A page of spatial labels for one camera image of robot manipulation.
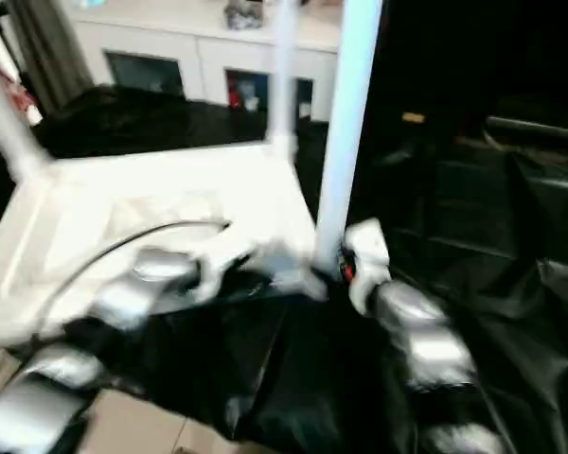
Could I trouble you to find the white plastic table top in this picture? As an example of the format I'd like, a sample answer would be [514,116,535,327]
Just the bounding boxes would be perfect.
[0,136,333,361]

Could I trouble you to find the black mat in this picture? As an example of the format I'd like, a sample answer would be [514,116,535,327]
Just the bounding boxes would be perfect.
[0,84,568,454]

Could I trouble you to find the dark long metal bar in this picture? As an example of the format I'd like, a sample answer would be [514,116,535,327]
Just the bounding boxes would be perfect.
[484,114,568,142]

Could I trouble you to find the white cabinet with glass doors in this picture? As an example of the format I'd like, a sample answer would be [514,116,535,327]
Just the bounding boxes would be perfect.
[69,0,343,123]

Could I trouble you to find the dark grey curtain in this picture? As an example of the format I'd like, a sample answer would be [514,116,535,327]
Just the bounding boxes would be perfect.
[8,0,95,114]

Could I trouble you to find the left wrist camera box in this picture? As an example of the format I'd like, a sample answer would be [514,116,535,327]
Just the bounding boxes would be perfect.
[195,235,262,300]

